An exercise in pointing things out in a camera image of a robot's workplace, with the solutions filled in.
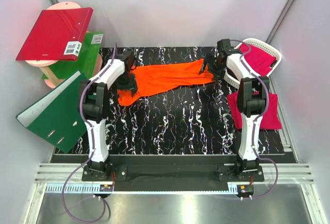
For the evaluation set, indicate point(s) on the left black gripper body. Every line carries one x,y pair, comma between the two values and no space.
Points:
125,81

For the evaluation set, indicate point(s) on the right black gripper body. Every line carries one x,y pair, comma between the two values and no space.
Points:
214,67

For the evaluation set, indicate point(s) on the orange t shirt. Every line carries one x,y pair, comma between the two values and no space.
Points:
155,79

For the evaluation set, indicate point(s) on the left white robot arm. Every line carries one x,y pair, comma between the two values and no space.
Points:
94,106

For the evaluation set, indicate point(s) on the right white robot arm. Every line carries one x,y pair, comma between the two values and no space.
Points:
252,101

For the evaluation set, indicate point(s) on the pink t shirt in basket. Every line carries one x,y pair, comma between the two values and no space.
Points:
260,61

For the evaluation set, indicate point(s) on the white plastic laundry basket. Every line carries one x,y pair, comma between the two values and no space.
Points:
268,49

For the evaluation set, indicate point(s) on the light green folder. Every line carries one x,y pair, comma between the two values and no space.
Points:
89,60

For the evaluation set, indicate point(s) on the pink wooden stool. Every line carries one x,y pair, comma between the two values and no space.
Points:
49,77

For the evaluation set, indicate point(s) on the folded pink t shirt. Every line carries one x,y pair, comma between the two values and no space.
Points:
270,120

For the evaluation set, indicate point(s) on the dark green ring binder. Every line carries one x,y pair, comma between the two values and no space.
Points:
55,117

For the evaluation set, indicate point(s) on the red ring binder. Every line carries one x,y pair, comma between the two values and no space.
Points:
57,35

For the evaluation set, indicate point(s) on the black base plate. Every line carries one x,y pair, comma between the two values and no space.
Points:
222,173

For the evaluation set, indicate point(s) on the aluminium rail frame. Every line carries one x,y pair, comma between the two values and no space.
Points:
287,195

